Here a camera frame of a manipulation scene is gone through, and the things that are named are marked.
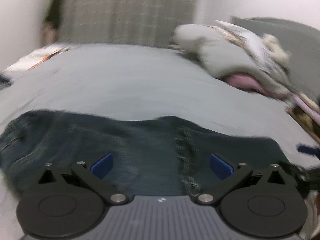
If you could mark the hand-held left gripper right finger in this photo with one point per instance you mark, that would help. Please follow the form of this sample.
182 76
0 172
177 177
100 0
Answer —
221 166

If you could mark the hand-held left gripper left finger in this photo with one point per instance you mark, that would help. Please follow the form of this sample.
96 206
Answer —
102 165

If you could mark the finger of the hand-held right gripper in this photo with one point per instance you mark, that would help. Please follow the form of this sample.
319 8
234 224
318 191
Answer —
308 149

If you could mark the dark blue jeans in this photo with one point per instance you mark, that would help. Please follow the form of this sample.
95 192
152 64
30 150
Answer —
125 140

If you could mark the stack of folded clothes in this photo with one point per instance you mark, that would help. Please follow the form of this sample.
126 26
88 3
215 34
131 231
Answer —
305 115

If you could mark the pink blanket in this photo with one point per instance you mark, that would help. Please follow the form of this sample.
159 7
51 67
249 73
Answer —
242 81

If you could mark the grey bed sheet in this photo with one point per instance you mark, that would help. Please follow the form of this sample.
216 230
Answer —
137 80

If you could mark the grey quilted headboard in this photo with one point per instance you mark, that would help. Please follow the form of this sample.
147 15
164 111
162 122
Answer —
300 45

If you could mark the white plush toy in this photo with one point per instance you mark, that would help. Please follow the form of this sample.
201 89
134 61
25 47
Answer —
275 48

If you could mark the grey duvet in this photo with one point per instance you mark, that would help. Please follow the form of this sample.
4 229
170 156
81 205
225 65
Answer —
220 52

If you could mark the flower print pillow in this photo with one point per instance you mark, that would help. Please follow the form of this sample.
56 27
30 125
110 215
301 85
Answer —
252 40

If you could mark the open book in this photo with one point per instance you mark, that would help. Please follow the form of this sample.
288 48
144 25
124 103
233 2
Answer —
37 56

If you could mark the black folding stand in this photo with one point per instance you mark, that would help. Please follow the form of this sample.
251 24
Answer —
4 80

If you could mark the pink hanging garment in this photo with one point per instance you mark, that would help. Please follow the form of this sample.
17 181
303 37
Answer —
50 35

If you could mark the grey star print curtain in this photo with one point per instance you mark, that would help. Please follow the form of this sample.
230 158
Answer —
130 10

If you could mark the dark hanging garment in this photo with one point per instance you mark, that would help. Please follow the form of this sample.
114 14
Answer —
55 7

